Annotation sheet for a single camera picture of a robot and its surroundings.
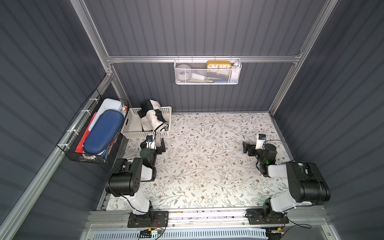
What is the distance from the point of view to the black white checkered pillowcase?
39.8 inches

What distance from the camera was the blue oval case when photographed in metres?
0.64

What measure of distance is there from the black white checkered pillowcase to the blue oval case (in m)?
0.28
